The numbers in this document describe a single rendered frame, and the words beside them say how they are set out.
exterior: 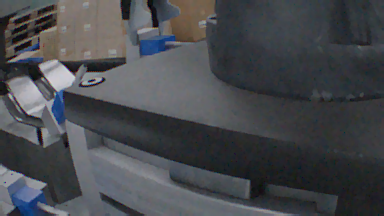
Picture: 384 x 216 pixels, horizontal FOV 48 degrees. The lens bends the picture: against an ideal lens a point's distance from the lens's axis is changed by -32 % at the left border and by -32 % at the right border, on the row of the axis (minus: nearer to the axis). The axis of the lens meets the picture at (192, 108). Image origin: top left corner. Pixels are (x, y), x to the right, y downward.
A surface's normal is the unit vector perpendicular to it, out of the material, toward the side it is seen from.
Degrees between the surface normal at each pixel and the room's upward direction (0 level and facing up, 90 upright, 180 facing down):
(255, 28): 73
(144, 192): 90
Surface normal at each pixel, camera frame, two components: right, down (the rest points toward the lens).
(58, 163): 0.76, 0.11
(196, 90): -0.11, -0.95
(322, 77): -0.39, 0.30
